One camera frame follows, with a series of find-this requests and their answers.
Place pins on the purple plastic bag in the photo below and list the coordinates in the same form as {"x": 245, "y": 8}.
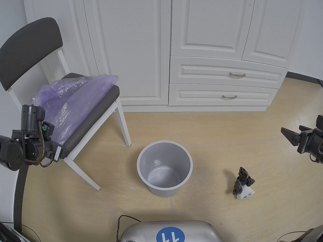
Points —
{"x": 73, "y": 97}

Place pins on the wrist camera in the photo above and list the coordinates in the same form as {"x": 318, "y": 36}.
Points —
{"x": 48, "y": 131}
{"x": 320, "y": 122}

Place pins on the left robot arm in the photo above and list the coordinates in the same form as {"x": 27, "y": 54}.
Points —
{"x": 10, "y": 155}

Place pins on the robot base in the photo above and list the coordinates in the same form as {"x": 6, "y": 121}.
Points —
{"x": 171, "y": 232}

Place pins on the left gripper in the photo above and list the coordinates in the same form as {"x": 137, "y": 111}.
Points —
{"x": 59, "y": 152}

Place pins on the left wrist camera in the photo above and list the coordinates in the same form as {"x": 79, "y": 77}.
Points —
{"x": 48, "y": 131}

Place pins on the white trash bin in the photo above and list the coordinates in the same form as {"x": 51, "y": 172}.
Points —
{"x": 164, "y": 160}

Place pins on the white chair with grey cushions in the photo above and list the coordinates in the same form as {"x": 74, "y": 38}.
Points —
{"x": 27, "y": 47}

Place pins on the white wardrobe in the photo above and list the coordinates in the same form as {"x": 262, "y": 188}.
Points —
{"x": 141, "y": 47}

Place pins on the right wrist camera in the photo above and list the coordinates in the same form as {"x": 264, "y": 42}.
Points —
{"x": 320, "y": 122}

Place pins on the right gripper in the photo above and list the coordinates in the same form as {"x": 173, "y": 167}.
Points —
{"x": 306, "y": 141}

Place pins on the white printed paper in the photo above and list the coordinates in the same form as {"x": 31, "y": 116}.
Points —
{"x": 246, "y": 194}

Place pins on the black plastic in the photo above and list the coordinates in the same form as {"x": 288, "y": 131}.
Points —
{"x": 242, "y": 179}

